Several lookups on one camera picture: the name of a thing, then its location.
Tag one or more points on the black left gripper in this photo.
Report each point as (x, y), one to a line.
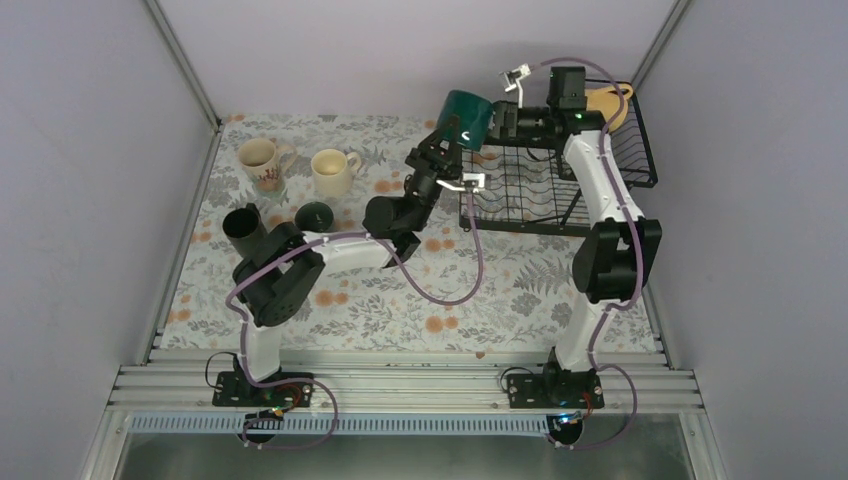
(434, 163)

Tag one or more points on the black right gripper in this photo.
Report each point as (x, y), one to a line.
(504, 127)

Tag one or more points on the teal green mug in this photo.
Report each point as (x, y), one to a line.
(475, 114)

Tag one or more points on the yellow mug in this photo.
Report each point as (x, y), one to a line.
(611, 102)

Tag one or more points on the short cream mug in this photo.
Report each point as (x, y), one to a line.
(333, 171)

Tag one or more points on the dark grey mug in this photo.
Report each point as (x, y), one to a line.
(315, 217)

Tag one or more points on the tall floral cream mug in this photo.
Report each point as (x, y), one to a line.
(266, 163)

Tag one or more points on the matte black mug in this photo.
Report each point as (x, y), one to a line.
(245, 229)

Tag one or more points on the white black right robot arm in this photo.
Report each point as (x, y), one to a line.
(611, 265)

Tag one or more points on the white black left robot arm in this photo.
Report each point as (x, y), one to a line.
(278, 275)

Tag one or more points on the floral patterned table mat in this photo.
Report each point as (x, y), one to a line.
(498, 292)

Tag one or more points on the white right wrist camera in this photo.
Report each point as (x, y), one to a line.
(511, 81)

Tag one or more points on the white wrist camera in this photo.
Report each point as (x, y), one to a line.
(511, 81)
(470, 183)

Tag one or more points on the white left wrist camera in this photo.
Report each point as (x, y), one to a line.
(470, 183)

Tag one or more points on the black wire dish rack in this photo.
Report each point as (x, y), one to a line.
(533, 191)

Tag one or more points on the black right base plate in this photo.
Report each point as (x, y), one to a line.
(558, 390)

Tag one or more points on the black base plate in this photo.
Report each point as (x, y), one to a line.
(558, 390)
(234, 390)

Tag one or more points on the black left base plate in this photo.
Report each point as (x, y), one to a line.
(234, 390)

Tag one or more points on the aluminium rail frame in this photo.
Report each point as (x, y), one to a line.
(406, 392)

